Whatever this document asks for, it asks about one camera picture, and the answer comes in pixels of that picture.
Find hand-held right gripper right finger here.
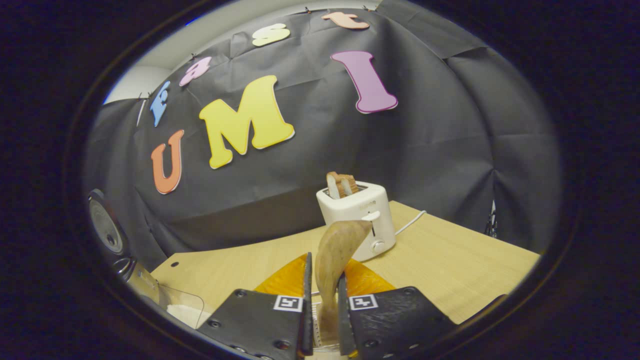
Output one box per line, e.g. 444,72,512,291
337,257,458,360

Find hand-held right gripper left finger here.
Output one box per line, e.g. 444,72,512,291
196,252,314,360

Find wooden spoon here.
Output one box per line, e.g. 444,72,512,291
314,220,373,342

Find black rice cooker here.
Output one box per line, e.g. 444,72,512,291
87,189,161,306

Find clear plastic container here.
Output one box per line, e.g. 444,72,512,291
157,282,206,331

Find white toaster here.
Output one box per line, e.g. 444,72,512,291
316,181,397,262

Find brown toasted bread slice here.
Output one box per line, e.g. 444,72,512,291
337,173,359,197

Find black backdrop cloth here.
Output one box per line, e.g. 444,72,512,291
82,0,563,273

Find white toaster cable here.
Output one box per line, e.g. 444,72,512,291
394,210,427,237

